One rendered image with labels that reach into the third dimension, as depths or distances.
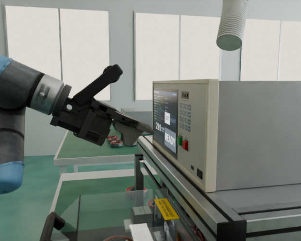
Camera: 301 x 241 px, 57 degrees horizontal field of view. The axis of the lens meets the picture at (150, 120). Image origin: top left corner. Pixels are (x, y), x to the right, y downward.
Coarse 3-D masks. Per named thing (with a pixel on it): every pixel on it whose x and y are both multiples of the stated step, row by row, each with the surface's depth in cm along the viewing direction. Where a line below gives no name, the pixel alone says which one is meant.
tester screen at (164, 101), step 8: (160, 96) 81; (168, 96) 73; (176, 96) 66; (160, 104) 81; (168, 104) 73; (176, 104) 66; (160, 112) 81; (168, 112) 73; (176, 112) 66; (160, 120) 82; (176, 120) 66; (168, 128) 73
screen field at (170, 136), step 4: (168, 132) 73; (172, 132) 70; (164, 136) 77; (168, 136) 74; (172, 136) 70; (164, 140) 77; (168, 140) 74; (172, 140) 70; (168, 144) 74; (172, 144) 70; (172, 148) 70
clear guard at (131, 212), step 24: (120, 192) 64; (144, 192) 64; (168, 192) 64; (72, 216) 55; (96, 216) 52; (120, 216) 52; (144, 216) 52; (72, 240) 45; (96, 240) 44; (120, 240) 44; (144, 240) 44; (168, 240) 44; (192, 240) 44
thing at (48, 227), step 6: (48, 216) 54; (54, 216) 53; (48, 222) 50; (54, 222) 53; (60, 222) 54; (48, 228) 48; (60, 228) 54; (42, 234) 47; (48, 234) 46; (42, 240) 45; (48, 240) 45
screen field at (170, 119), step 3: (165, 114) 76; (168, 114) 73; (171, 114) 70; (165, 117) 76; (168, 117) 73; (171, 117) 70; (174, 117) 68; (165, 120) 76; (168, 120) 73; (171, 120) 71; (174, 120) 68; (168, 123) 73; (171, 123) 71; (174, 123) 68; (174, 126) 68
